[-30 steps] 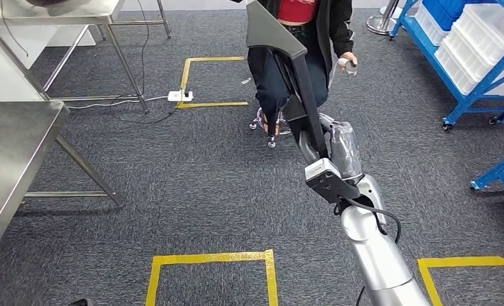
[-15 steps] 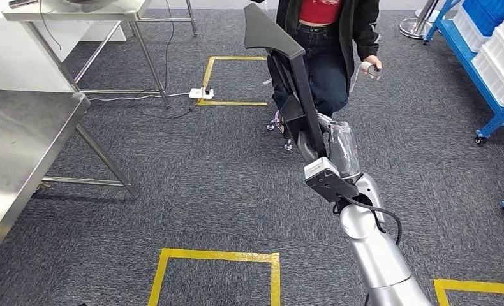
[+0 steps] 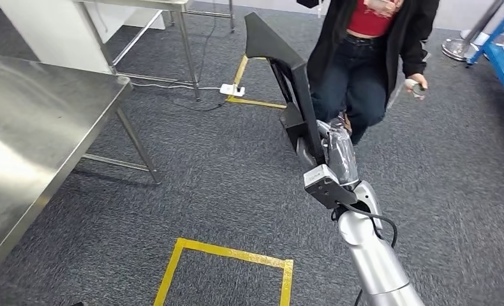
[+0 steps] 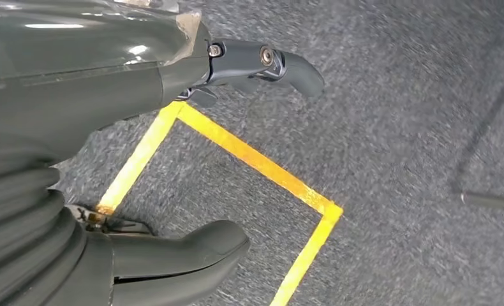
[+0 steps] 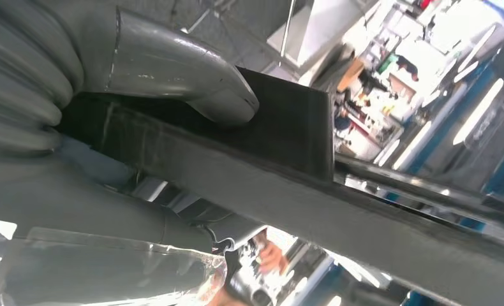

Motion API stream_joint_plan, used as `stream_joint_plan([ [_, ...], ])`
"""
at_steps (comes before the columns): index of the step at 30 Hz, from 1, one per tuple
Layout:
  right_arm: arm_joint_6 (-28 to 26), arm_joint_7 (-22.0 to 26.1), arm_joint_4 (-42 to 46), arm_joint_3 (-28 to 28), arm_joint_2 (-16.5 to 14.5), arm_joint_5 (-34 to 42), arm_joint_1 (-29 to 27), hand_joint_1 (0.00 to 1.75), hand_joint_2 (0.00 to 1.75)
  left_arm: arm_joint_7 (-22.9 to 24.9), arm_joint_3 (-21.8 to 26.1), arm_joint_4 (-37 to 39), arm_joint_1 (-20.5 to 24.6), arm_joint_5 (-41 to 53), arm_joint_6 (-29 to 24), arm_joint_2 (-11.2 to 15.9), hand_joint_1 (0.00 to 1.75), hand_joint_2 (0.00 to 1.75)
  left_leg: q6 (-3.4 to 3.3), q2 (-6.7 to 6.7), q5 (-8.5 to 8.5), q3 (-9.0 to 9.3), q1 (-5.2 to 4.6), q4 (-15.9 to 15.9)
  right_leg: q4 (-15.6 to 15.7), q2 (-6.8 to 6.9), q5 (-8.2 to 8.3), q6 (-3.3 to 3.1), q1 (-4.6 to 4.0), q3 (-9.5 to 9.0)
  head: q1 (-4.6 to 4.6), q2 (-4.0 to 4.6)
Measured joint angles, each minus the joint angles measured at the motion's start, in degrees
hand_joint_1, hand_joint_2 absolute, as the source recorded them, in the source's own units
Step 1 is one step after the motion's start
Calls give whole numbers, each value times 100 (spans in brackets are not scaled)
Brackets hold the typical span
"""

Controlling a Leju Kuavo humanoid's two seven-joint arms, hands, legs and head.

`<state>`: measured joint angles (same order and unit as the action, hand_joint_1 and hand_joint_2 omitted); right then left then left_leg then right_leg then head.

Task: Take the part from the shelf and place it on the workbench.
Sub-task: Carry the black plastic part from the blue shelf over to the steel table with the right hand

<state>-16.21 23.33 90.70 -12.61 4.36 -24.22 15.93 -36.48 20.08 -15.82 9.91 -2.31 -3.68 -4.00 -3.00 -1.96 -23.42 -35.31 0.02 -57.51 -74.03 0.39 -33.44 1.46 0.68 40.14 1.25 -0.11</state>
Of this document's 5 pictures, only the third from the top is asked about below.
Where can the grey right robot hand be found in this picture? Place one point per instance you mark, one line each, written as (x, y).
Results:
(343, 156)

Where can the small dark handheld device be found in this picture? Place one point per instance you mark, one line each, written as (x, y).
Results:
(419, 89)

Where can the black plastic frame part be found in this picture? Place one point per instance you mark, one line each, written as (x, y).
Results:
(269, 42)

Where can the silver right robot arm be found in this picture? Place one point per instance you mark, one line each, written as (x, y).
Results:
(374, 262)

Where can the stainless steel workbench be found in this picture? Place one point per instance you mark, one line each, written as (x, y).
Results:
(36, 139)

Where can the person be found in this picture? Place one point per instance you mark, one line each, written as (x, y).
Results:
(353, 84)

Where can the yellow floor tape square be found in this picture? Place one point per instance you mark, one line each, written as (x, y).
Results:
(256, 102)
(235, 254)

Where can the person's hand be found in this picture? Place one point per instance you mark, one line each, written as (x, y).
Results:
(412, 80)

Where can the white power strip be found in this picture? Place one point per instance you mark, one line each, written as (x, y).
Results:
(231, 90)

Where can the chrome stanchion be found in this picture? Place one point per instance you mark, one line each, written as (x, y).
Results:
(457, 50)

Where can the white panel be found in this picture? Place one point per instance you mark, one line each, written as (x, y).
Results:
(45, 33)

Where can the steel frame table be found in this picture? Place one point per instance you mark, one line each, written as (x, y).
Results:
(150, 4)

